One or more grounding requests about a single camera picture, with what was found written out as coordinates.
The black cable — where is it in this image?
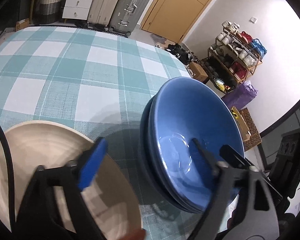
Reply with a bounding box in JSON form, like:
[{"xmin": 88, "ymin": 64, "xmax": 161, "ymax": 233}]
[{"xmin": 0, "ymin": 109, "xmax": 17, "ymax": 231}]

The wooden shoe rack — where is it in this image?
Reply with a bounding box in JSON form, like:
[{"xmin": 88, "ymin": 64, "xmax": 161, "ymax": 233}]
[{"xmin": 201, "ymin": 29, "xmax": 267, "ymax": 94}]

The wooden door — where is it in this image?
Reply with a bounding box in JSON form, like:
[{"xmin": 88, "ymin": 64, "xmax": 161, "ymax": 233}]
[{"xmin": 141, "ymin": 0, "xmax": 212, "ymax": 43}]

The cream plate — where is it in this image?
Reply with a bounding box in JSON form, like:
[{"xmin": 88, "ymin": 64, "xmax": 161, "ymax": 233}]
[{"xmin": 0, "ymin": 120, "xmax": 144, "ymax": 240}]

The person's left hand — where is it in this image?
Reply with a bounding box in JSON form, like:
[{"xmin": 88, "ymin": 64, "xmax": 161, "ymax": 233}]
[{"xmin": 120, "ymin": 228, "xmax": 146, "ymax": 240}]

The teal plaid tablecloth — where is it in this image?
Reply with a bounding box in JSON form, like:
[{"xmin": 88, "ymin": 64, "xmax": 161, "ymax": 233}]
[{"xmin": 0, "ymin": 27, "xmax": 200, "ymax": 239}]

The silver suitcase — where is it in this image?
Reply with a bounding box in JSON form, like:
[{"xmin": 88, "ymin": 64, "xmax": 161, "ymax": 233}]
[{"xmin": 108, "ymin": 0, "xmax": 149, "ymax": 37}]

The beige suitcase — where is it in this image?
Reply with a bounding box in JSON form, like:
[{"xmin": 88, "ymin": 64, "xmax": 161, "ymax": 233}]
[{"xmin": 87, "ymin": 0, "xmax": 118, "ymax": 26}]

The purple bag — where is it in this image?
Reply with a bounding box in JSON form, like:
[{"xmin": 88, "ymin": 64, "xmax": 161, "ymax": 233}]
[{"xmin": 222, "ymin": 80, "xmax": 258, "ymax": 110}]

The brown cardboard box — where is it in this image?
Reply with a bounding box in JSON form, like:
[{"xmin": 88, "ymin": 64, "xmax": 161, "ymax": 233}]
[{"xmin": 189, "ymin": 62, "xmax": 209, "ymax": 83}]

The blue bowl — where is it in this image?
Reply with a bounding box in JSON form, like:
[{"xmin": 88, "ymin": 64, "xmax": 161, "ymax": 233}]
[
  {"xmin": 148, "ymin": 77, "xmax": 244, "ymax": 213},
  {"xmin": 139, "ymin": 97, "xmax": 206, "ymax": 215}
]

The woven laundry basket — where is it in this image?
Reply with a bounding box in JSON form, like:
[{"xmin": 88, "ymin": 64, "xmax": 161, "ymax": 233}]
[{"xmin": 35, "ymin": 0, "xmax": 62, "ymax": 25}]

